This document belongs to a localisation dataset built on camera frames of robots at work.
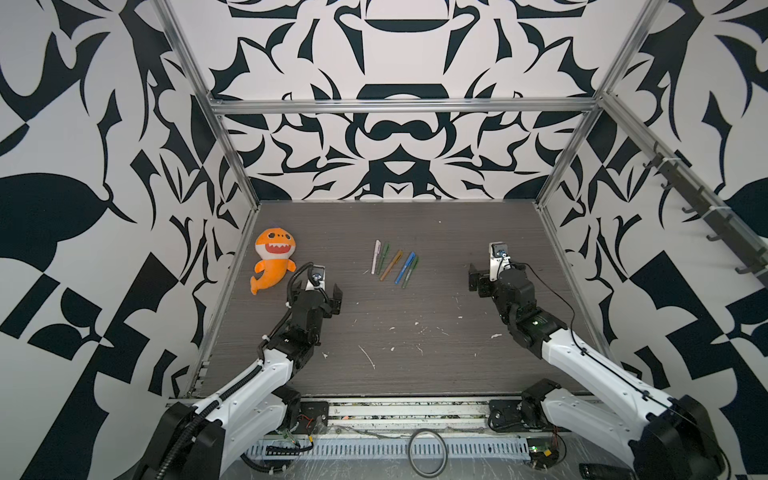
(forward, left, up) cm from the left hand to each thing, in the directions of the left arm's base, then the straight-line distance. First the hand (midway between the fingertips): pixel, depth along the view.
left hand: (318, 280), depth 84 cm
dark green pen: (+7, -26, -13) cm, 30 cm away
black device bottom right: (-44, -65, -13) cm, 80 cm away
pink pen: (+14, -15, -12) cm, 24 cm away
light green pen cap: (+18, -19, -12) cm, 29 cm away
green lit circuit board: (-40, -54, -14) cm, 69 cm away
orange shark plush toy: (+15, +16, -5) cm, 23 cm away
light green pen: (+14, -17, -12) cm, 25 cm away
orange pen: (+10, -20, -12) cm, 25 cm away
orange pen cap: (+16, -23, -13) cm, 31 cm away
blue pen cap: (+15, -28, -13) cm, 34 cm away
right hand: (+1, -47, +6) cm, 47 cm away
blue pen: (+9, -24, -12) cm, 28 cm away
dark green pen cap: (+13, -29, -13) cm, 35 cm away
